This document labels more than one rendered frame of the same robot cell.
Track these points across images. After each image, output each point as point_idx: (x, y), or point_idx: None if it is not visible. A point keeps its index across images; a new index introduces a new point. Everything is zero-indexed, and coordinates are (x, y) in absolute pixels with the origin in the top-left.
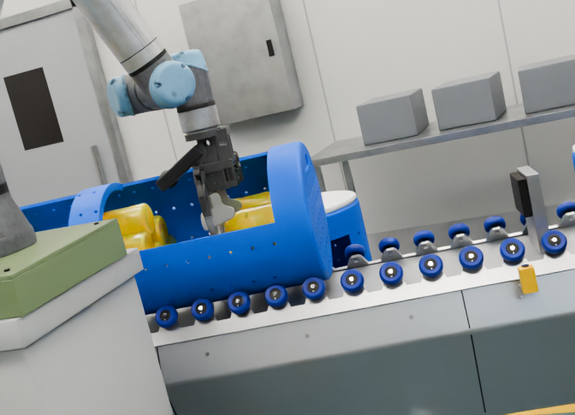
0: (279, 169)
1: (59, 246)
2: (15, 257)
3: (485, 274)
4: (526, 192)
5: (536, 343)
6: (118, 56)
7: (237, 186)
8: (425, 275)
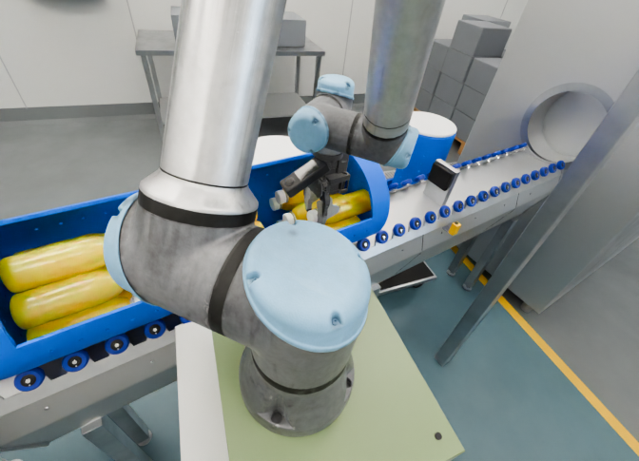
0: (375, 181)
1: (406, 359)
2: (381, 390)
3: (433, 224)
4: (451, 180)
5: (435, 248)
6: (385, 123)
7: (290, 165)
8: (415, 229)
